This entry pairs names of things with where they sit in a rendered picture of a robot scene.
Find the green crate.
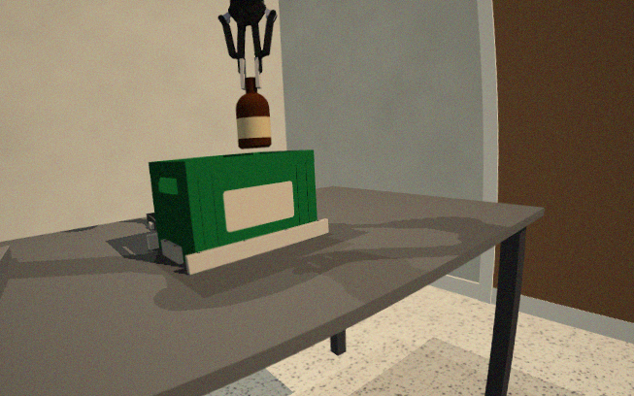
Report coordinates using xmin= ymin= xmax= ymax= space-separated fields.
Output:
xmin=153 ymin=149 xmax=317 ymax=263

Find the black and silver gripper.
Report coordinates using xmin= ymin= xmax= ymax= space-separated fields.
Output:
xmin=218 ymin=0 xmax=277 ymax=90

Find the brown glass bottle with cream label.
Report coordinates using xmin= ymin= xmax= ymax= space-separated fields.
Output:
xmin=236 ymin=77 xmax=272 ymax=149

